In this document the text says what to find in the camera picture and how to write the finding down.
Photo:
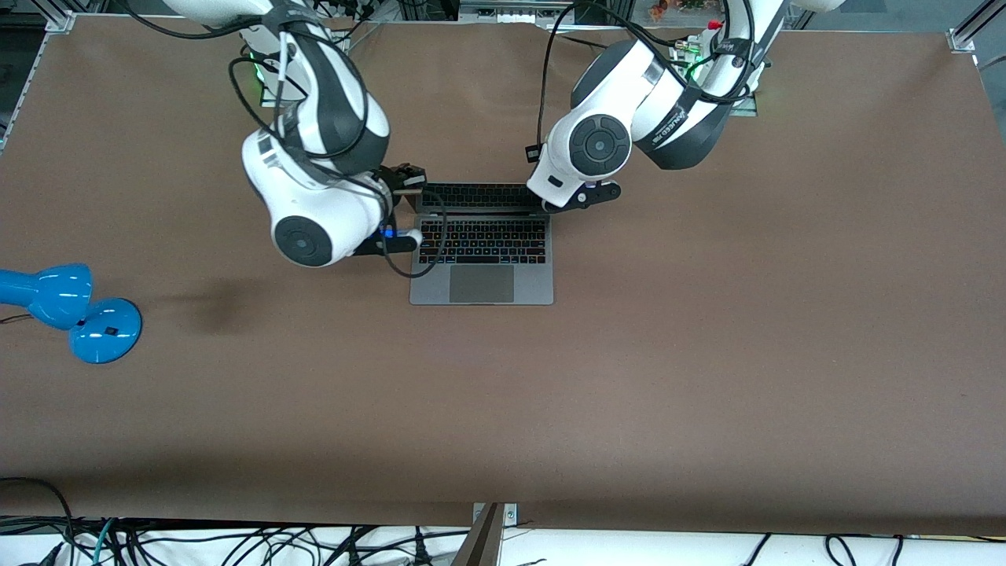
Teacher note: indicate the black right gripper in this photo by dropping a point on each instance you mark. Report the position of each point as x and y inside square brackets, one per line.
[395, 181]

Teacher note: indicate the grey laptop with black keyboard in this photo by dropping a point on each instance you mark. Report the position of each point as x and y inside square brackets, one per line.
[481, 283]

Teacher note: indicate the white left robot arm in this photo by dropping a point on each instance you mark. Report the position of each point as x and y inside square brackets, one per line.
[629, 94]

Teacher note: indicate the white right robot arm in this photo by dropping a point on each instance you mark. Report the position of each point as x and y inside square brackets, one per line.
[314, 196]

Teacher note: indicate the grey power strip box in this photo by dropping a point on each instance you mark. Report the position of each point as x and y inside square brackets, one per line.
[515, 11]

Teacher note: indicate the blue desk lamp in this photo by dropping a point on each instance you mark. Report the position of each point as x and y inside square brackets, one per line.
[55, 295]

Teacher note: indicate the dark slanted bar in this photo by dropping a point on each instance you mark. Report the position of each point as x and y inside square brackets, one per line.
[479, 542]

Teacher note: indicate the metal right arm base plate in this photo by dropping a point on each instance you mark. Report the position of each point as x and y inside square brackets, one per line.
[266, 93]

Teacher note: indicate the metal table edge bracket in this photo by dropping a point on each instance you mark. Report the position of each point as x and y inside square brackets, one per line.
[511, 515]

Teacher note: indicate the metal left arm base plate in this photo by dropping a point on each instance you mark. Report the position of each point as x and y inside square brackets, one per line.
[747, 106]

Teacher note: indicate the aluminium frame profile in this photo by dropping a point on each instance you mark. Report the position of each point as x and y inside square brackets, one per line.
[971, 35]
[59, 20]

